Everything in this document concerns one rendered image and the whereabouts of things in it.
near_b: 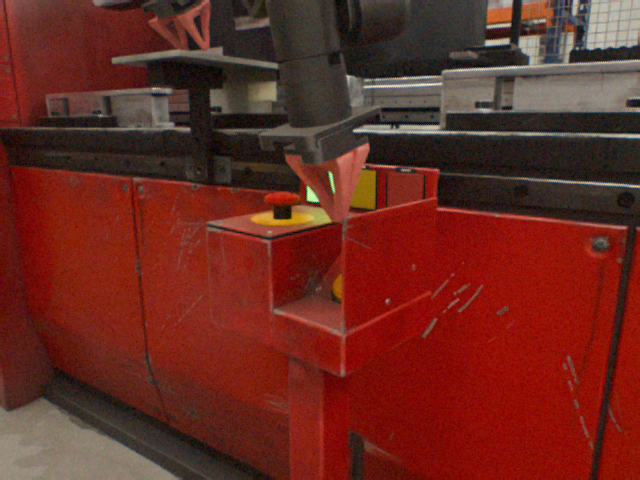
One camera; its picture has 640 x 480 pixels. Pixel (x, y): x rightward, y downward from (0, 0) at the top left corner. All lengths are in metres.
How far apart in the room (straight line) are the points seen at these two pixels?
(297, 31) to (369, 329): 0.27
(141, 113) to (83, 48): 0.56
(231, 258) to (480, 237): 0.36
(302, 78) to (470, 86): 0.47
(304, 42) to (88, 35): 1.51
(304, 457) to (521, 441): 0.34
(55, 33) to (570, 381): 1.66
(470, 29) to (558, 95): 0.65
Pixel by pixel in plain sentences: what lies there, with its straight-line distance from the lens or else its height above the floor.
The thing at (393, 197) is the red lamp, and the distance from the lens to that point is 0.57.
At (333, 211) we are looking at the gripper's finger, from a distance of 0.48.
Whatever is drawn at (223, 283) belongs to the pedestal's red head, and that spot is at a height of 0.71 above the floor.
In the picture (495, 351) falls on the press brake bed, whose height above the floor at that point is 0.56.
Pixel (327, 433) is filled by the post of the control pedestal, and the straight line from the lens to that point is 0.62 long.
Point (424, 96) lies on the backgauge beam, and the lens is 1.16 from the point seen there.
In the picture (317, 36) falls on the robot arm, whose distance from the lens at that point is 0.43.
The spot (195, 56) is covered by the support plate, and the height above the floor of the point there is 0.99.
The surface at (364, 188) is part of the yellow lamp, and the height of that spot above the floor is 0.81.
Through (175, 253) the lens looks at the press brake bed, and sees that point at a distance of 1.13.
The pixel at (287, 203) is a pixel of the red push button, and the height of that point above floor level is 0.80.
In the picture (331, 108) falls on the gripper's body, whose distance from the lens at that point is 0.43.
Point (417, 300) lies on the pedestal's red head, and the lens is 0.55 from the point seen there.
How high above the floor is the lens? 0.89
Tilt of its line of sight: 14 degrees down
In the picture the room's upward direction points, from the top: straight up
